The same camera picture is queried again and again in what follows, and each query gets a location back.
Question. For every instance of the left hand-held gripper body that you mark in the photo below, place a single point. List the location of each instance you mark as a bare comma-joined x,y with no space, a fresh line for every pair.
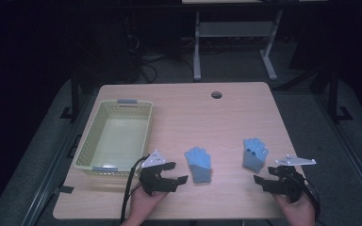
152,183

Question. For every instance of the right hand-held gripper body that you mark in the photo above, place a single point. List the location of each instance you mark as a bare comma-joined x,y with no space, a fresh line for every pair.
290,185

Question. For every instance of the blue knit glove with face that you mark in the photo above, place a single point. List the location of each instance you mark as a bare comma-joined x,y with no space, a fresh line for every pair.
253,161

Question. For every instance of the plain blue knit glove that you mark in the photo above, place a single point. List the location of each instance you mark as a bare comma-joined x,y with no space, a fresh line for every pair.
199,166

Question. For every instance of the pale yellow perforated plastic basket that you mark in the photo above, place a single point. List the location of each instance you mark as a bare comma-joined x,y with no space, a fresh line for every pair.
119,138

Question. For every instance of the person's left hand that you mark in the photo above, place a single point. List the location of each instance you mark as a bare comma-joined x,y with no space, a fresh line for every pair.
143,207

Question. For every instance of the person's right hand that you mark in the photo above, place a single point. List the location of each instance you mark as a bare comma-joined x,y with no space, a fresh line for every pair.
298,213

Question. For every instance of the round grey table grommet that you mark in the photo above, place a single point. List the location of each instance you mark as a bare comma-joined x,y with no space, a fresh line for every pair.
216,94

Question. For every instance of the dark table edge clip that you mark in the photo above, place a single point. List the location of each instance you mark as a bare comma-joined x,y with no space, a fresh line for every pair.
64,189

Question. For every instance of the black metal stand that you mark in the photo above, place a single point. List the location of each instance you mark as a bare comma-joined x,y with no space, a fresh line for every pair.
74,97
333,94

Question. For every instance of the white metal desk frame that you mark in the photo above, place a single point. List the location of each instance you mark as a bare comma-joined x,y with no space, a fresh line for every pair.
232,29

